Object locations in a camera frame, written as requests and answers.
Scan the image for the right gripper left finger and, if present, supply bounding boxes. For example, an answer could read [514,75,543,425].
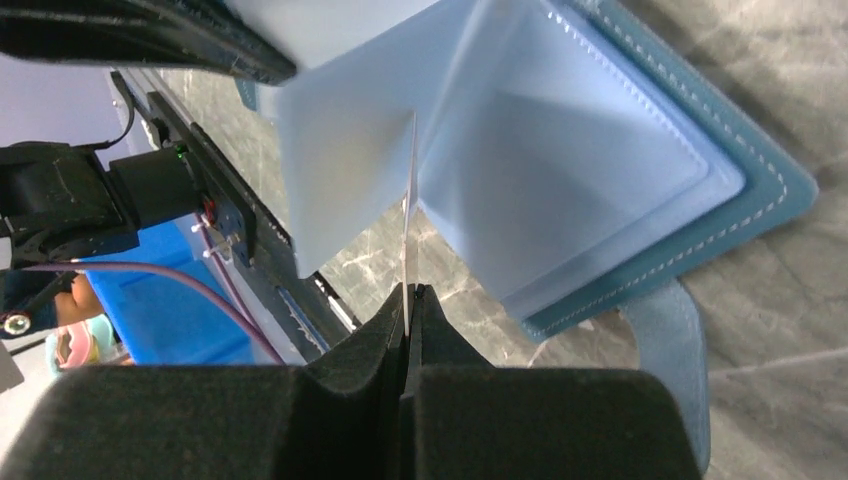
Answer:
[1,287,403,479]

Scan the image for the single gold credit card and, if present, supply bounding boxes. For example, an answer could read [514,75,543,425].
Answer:
[401,111,419,338]

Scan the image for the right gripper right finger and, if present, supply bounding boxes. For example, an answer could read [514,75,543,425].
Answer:
[400,284,703,479]

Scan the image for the blue leather card holder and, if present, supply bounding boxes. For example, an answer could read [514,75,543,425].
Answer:
[228,1,818,468]

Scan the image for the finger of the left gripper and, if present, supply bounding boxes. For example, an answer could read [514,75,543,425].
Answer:
[1,0,297,85]

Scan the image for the blue plastic bin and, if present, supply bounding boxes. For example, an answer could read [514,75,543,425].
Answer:
[84,221,260,367]

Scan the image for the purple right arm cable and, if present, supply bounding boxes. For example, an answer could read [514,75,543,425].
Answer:
[19,260,286,367]

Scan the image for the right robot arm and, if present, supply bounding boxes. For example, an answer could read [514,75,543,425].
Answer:
[1,142,702,479]

